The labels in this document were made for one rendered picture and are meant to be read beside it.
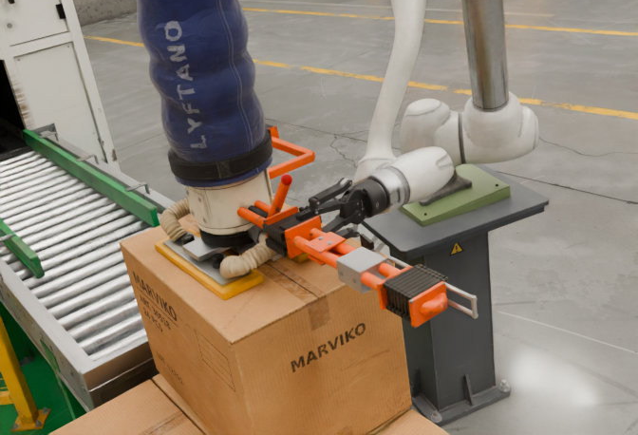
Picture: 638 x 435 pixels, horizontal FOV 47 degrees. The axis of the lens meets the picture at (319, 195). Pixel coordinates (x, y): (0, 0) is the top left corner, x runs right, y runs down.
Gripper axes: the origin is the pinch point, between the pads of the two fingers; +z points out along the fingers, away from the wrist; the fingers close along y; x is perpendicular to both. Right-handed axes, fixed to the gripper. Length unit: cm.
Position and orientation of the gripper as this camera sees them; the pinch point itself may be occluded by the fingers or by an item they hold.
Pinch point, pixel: (298, 233)
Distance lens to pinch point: 144.3
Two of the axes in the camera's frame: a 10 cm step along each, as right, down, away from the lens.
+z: -7.8, 3.6, -5.1
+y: 1.4, 9.0, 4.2
